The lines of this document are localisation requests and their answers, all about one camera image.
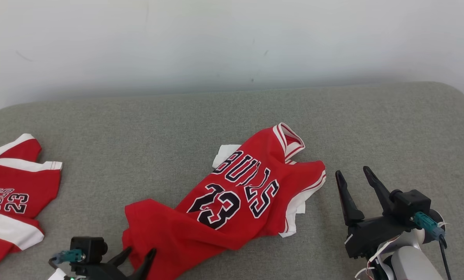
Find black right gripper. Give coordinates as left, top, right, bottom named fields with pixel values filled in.
left=336, top=166, right=415, bottom=259

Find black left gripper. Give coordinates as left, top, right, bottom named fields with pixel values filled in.
left=70, top=247, right=157, bottom=280

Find red Bulls 23 jersey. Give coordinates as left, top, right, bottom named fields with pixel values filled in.
left=122, top=122, right=327, bottom=280

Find red Bulls 23 shorts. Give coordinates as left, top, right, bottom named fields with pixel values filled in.
left=0, top=133, right=63, bottom=277

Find thin white wire bundle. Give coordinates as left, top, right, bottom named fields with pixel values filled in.
left=355, top=233, right=397, bottom=280

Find right arm cable teal plug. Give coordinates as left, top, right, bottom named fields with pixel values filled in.
left=412, top=212, right=453, bottom=280

